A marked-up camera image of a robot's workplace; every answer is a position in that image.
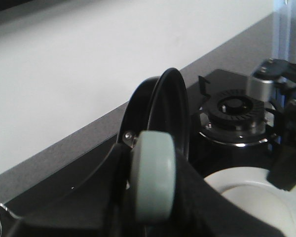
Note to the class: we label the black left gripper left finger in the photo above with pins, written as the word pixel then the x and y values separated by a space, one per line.
pixel 87 211

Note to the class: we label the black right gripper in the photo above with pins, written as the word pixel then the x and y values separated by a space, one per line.
pixel 270 74

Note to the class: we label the right black gas burner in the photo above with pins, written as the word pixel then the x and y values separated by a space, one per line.
pixel 234 110

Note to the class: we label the white round plate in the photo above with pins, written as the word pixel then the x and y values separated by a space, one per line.
pixel 248 188

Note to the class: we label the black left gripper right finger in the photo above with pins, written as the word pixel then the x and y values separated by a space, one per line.
pixel 200 211

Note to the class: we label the black glass gas stove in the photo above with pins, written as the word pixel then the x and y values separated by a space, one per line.
pixel 206 158

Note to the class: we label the black frying pan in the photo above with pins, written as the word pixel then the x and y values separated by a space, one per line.
pixel 155 126

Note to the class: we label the right black pan support grate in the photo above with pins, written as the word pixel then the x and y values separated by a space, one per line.
pixel 202 130

